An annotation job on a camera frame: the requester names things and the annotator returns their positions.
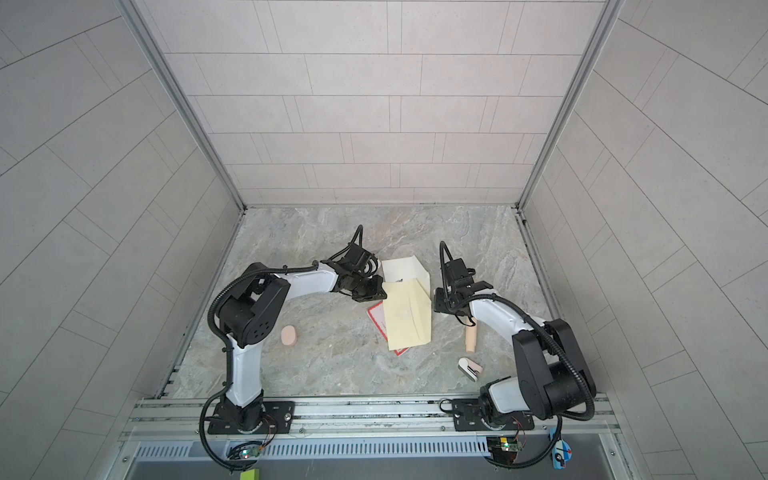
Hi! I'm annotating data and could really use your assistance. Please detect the pink oval eraser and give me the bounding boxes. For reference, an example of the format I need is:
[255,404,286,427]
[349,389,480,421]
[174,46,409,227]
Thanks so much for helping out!
[280,325,298,346]

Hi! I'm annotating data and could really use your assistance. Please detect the pink white tape dispenser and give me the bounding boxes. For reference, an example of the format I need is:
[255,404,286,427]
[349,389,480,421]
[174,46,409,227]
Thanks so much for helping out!
[457,357,483,382]

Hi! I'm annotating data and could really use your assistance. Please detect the left circuit board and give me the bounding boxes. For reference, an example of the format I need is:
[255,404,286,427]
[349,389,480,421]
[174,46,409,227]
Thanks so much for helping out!
[228,441,265,461]

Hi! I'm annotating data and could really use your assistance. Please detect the cream white envelope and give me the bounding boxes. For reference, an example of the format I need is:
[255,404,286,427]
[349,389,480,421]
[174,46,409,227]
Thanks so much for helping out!
[381,256,431,295]

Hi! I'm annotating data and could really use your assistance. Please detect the right circuit board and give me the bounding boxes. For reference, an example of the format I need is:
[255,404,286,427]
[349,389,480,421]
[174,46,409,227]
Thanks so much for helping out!
[486,436,525,464]

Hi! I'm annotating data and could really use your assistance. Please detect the blue toy car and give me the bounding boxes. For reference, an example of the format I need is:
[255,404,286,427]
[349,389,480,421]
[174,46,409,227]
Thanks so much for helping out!
[549,428,572,470]

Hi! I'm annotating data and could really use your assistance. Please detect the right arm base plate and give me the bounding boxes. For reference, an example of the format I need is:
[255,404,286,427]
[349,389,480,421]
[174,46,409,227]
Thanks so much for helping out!
[447,398,535,432]

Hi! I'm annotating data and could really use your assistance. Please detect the red bordered card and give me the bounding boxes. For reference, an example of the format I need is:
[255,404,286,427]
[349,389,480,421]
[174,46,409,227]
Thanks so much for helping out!
[367,302,388,341]

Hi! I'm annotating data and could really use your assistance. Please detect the green sticky note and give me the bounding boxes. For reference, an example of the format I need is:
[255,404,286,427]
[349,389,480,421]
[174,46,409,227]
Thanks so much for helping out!
[239,468,260,480]

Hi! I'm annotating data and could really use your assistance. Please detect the aluminium rail frame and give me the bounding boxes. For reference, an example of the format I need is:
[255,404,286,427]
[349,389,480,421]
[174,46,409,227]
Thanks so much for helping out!
[104,394,640,479]

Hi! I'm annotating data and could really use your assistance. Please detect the yellow envelope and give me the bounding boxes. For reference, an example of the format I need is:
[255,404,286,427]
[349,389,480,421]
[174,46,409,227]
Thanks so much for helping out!
[383,279,432,350]

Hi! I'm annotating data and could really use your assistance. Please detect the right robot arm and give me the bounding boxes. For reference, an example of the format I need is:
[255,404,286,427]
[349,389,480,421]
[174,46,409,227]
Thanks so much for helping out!
[433,257,596,428]

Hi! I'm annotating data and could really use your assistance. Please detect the beige toy microphone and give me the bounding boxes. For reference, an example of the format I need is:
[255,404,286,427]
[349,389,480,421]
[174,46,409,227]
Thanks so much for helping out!
[465,325,478,353]

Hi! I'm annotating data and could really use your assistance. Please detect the circuit board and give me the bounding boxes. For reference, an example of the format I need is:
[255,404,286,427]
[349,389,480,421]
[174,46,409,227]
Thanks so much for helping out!
[486,436,525,464]
[228,441,265,461]

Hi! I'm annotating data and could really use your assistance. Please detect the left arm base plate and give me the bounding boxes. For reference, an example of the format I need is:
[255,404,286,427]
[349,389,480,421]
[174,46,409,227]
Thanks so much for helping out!
[206,398,296,435]

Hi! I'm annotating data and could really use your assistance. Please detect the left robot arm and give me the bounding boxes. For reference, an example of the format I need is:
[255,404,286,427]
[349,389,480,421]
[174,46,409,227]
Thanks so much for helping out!
[207,242,386,433]

